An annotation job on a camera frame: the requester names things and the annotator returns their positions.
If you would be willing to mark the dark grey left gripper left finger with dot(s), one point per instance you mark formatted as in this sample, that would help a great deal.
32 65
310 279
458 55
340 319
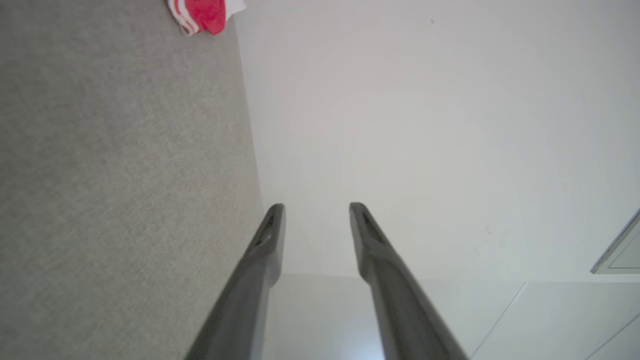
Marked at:
250 280

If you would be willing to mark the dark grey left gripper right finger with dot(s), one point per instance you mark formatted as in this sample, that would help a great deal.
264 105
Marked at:
395 300

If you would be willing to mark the red and white shirt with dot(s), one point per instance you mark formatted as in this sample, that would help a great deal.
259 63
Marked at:
207 15

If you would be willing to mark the grey fabric sofa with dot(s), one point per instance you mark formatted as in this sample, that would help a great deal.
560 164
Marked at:
100 175

